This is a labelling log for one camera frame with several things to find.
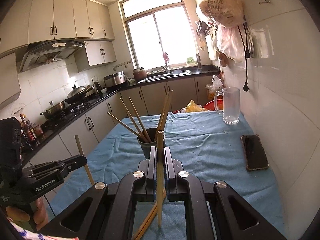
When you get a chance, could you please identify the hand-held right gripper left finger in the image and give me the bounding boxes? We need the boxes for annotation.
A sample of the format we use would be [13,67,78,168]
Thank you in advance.
[46,146,158,240]

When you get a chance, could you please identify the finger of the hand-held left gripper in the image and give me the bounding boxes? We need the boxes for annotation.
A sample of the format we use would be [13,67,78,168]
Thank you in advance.
[24,154,87,179]

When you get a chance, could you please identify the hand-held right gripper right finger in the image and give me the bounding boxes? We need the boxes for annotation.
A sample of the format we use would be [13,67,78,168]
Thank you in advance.
[164,146,288,240]

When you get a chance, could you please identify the long bamboo chopstick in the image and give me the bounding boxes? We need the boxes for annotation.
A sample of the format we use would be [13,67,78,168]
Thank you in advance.
[156,91,170,134]
[120,97,152,142]
[156,130,164,227]
[107,112,148,142]
[160,90,174,132]
[128,97,150,140]
[75,135,95,185]

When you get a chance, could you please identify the dark grey chopstick holder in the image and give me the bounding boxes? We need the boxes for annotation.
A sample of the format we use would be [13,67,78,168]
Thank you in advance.
[137,127,166,159]

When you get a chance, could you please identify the person's left hand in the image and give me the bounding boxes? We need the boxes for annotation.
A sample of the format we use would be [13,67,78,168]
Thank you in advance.
[6,196,48,232]

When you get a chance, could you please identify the group of sauce bottles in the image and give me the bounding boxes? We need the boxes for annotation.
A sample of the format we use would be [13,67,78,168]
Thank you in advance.
[19,114,43,150]

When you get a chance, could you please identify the cream lower kitchen cabinets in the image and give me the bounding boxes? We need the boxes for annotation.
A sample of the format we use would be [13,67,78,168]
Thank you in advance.
[29,76,223,165]

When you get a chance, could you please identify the cream kitchen cabinets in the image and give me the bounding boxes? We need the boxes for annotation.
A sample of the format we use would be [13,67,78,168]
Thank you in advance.
[29,76,223,165]
[0,0,117,73]

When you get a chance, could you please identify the blue tablecloth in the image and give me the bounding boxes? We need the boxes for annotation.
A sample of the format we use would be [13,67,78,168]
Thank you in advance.
[46,110,285,240]

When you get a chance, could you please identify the black gas stove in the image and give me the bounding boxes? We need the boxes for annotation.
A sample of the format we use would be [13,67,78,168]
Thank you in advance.
[45,100,93,128]

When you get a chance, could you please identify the steel cooking pot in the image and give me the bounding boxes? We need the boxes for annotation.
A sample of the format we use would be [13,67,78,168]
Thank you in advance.
[40,101,66,120]

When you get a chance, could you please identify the black wok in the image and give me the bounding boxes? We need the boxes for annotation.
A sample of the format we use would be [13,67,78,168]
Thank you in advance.
[64,81,94,105]

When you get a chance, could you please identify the yellow plastic bag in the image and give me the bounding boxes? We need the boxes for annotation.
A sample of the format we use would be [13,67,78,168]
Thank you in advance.
[185,100,208,113]

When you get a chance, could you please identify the black kitchen counter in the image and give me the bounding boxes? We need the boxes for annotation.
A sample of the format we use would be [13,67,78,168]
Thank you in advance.
[21,66,220,160]

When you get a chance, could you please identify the red plastic basin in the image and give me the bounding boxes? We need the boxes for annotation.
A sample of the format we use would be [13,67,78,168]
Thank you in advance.
[172,99,224,114]

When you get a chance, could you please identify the person's patterned clothing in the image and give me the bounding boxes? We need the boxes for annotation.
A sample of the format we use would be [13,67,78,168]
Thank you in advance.
[7,219,79,240]

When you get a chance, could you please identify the black smartphone in clear case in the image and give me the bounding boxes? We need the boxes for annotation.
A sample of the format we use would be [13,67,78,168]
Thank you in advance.
[240,134,270,172]

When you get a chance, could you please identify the silver rice cooker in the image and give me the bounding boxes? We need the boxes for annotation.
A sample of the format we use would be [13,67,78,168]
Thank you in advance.
[104,71,127,88]

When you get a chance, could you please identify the clear glass mug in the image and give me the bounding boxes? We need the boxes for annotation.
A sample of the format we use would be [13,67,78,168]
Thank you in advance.
[213,86,241,125]

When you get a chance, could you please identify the steel kitchen sink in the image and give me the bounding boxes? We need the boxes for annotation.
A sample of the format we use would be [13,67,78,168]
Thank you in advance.
[140,70,190,83]

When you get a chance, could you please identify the brown clay pot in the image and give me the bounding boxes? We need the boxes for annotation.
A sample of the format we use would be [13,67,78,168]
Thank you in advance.
[132,67,147,82]

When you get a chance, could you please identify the white plastic bag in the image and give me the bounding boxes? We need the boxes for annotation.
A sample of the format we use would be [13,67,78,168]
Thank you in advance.
[205,75,223,93]

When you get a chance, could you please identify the silver range hood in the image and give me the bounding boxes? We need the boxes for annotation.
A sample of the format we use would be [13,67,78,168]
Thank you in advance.
[17,38,89,73]

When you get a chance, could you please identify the kitchen window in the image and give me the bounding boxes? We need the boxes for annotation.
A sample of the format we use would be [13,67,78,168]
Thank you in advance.
[119,0,200,72]

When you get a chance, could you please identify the pinkish hanging plastic bag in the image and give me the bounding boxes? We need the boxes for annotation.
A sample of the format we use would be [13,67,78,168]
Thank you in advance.
[216,26,247,67]

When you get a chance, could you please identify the cream upper kitchen cabinets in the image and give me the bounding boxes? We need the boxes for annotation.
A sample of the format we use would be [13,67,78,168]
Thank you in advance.
[0,0,117,73]

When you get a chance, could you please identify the hanging bag of flatbread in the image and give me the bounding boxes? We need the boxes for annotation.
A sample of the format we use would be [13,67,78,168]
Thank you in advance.
[195,0,247,28]

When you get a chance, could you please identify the black power plug cable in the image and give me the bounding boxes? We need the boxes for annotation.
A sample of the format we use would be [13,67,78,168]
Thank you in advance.
[236,24,250,92]

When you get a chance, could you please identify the white wall socket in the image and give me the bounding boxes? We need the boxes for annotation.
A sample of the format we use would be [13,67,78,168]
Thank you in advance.
[246,29,258,58]

